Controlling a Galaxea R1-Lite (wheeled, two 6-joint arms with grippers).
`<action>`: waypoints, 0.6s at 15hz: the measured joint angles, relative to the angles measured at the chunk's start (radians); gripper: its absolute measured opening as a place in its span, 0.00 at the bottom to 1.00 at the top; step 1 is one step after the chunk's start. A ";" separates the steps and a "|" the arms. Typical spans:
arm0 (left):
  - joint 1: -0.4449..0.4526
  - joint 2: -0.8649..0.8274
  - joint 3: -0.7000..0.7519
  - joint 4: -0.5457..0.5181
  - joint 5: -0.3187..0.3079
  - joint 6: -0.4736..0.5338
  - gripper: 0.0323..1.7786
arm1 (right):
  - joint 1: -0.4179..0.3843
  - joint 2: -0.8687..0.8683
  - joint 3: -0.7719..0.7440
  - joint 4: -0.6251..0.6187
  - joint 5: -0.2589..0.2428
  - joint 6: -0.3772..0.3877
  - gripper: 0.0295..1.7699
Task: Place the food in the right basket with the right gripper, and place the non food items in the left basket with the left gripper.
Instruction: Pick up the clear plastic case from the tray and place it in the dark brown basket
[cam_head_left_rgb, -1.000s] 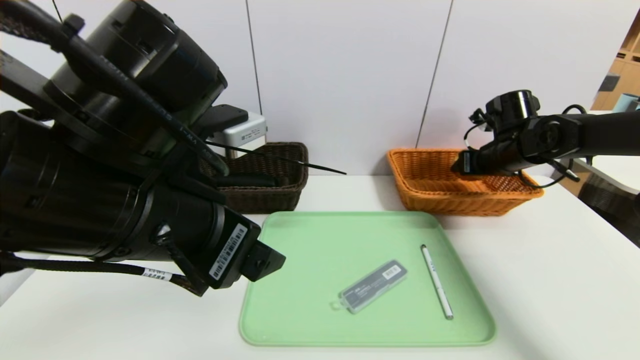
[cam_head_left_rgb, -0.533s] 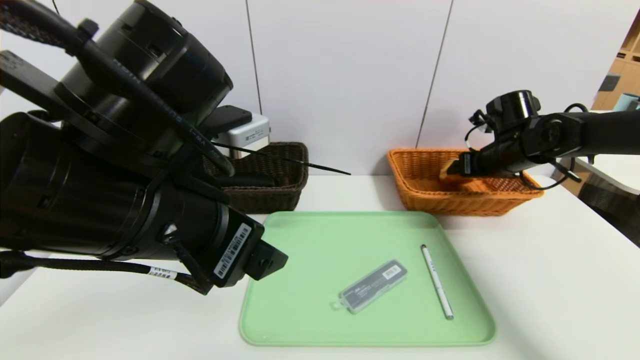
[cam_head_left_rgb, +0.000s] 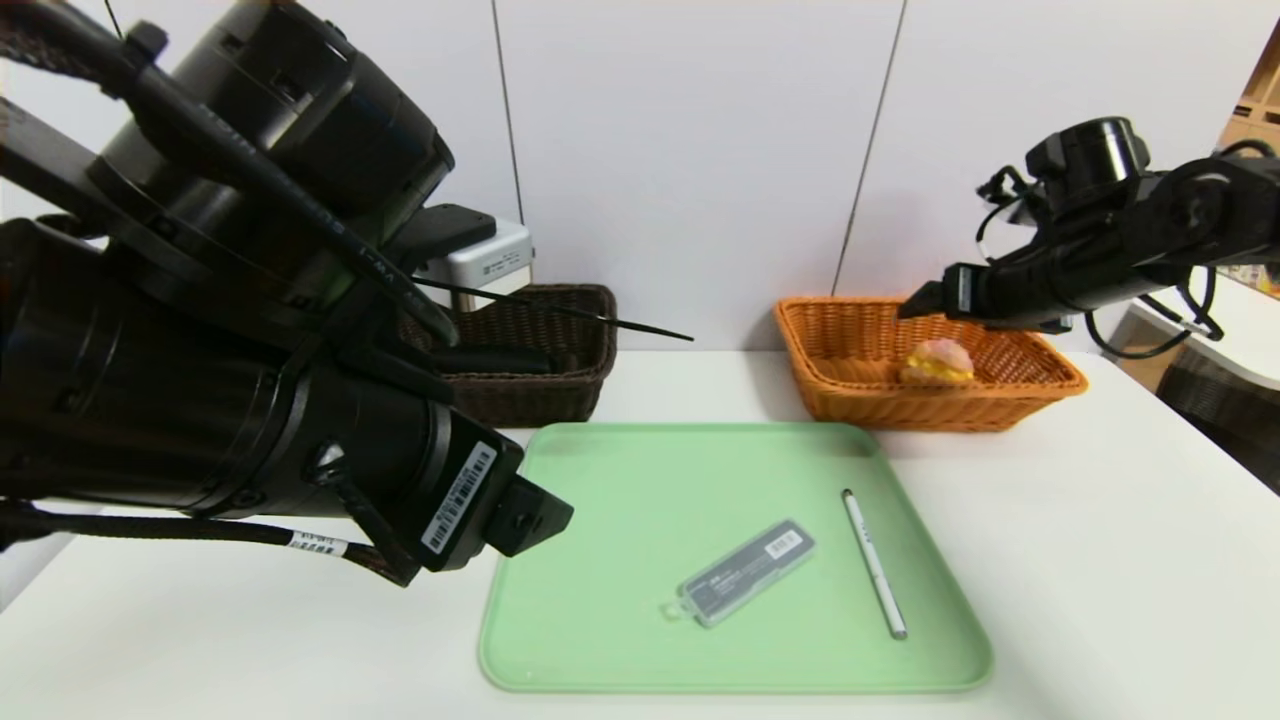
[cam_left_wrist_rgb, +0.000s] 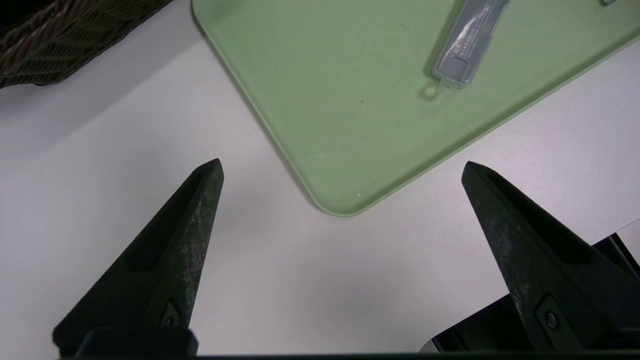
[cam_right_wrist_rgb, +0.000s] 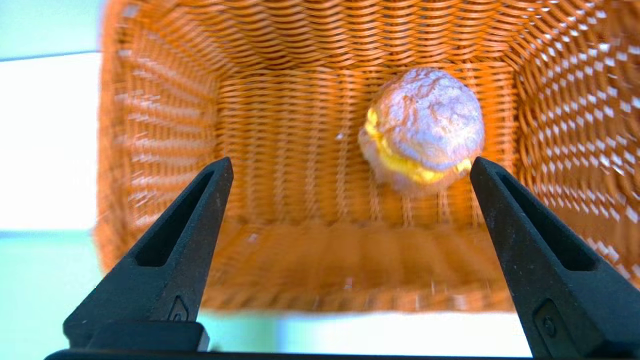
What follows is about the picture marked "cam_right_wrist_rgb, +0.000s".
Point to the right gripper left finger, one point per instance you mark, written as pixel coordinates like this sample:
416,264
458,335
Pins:
165,285

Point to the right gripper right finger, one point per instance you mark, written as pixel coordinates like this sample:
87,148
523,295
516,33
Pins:
565,300

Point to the cream puff bun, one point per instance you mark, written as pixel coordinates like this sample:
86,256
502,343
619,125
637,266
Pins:
425,125

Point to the orange wicker basket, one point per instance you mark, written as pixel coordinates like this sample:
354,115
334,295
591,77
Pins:
300,150

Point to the light green plastic tray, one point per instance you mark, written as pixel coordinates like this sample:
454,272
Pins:
40,300

